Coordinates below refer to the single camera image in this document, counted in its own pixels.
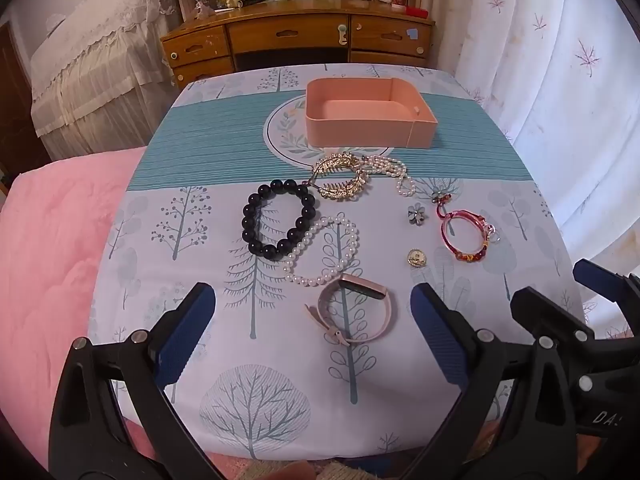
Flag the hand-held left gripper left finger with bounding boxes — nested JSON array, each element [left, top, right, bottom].
[[47, 282, 226, 480]]

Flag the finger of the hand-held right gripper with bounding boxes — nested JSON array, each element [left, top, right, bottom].
[[510, 286, 640, 397], [572, 259, 640, 356]]

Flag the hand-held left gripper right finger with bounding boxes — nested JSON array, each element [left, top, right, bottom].
[[400, 282, 581, 480]]

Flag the red cord bracelet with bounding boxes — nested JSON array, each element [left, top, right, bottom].
[[436, 199, 501, 263]]

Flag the pink smart band watch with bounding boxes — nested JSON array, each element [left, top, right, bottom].
[[306, 273, 396, 348]]

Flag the white pearl bracelet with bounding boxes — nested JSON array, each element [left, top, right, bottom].
[[283, 216, 361, 287]]

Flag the black bead bracelet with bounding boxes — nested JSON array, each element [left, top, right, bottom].
[[241, 179, 318, 261]]

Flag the gold leaf bracelet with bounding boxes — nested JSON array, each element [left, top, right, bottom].
[[306, 151, 373, 202]]

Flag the pink plastic box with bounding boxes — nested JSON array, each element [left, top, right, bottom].
[[305, 77, 440, 150]]

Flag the pink blanket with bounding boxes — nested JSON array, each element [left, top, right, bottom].
[[0, 147, 241, 480]]

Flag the tree print tablecloth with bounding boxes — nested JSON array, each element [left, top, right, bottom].
[[87, 63, 593, 461]]

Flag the white leaf print curtain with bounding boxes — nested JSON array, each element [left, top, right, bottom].
[[415, 0, 640, 341]]

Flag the white lace furniture cover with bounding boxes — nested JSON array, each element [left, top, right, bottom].
[[30, 0, 183, 161]]

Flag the wooden desk with drawers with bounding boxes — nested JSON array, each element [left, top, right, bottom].
[[160, 0, 436, 91]]

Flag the small-bead pearl necklace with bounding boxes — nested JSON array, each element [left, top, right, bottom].
[[361, 154, 417, 198]]

